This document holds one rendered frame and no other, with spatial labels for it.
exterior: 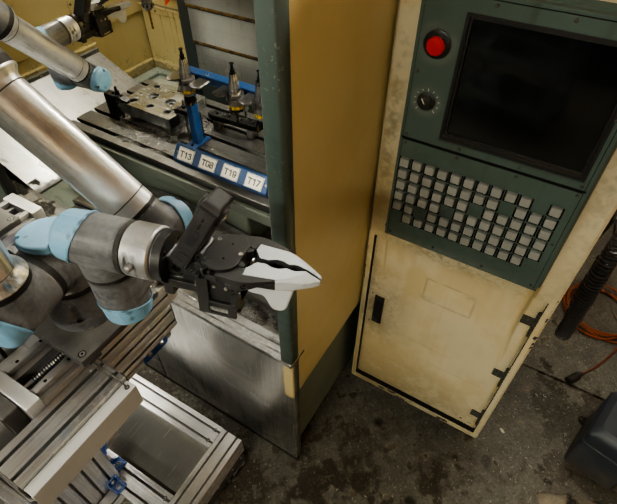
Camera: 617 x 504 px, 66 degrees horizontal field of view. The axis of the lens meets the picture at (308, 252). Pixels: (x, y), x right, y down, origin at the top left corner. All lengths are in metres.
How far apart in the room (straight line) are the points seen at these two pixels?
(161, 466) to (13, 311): 1.17
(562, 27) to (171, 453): 1.77
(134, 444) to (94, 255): 1.45
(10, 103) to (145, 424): 1.51
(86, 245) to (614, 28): 0.92
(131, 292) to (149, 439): 1.35
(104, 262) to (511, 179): 0.90
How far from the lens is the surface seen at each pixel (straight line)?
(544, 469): 2.34
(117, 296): 0.73
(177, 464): 1.98
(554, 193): 1.21
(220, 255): 0.59
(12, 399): 1.17
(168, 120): 2.11
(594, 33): 1.06
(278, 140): 0.86
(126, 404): 1.14
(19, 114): 0.80
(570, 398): 2.55
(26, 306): 0.96
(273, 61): 0.79
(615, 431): 2.20
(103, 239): 0.66
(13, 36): 1.51
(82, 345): 1.12
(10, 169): 2.62
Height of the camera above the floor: 2.01
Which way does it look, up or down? 46 degrees down
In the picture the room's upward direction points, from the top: straight up
